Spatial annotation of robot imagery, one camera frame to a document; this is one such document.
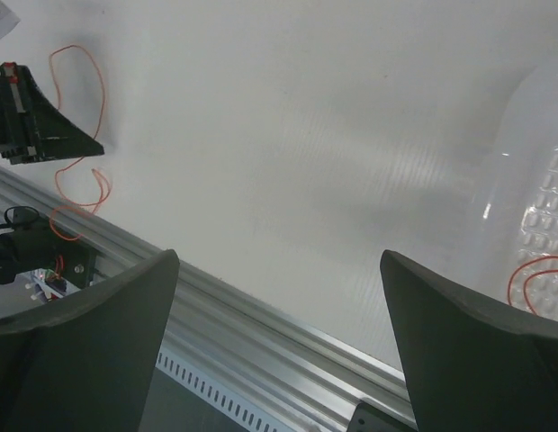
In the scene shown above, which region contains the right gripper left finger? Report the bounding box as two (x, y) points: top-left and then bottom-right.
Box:
(0, 249), (179, 431)

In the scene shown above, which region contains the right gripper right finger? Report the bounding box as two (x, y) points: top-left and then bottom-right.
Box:
(380, 250), (558, 431)

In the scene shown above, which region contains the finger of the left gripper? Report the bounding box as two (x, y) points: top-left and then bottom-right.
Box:
(0, 62), (104, 165)

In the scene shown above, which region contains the red orange wire ball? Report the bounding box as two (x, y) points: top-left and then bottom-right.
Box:
(48, 44), (113, 242)

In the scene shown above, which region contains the red wire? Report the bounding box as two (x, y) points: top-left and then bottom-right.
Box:
(507, 254), (558, 316)

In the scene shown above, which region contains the near white plastic basket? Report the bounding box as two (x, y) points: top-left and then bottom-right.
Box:
(457, 57), (558, 321)

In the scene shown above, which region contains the white slotted cable duct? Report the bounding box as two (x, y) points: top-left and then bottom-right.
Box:
(156, 347), (289, 432)

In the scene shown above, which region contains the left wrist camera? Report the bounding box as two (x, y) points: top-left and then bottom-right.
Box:
(0, 0), (22, 77)

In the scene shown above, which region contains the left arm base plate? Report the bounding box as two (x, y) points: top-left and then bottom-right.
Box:
(0, 206), (96, 289)

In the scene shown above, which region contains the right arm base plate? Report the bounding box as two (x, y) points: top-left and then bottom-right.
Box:
(346, 401), (416, 432)

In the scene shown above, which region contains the aluminium mounting rail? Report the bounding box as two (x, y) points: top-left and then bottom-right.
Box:
(0, 161), (419, 432)

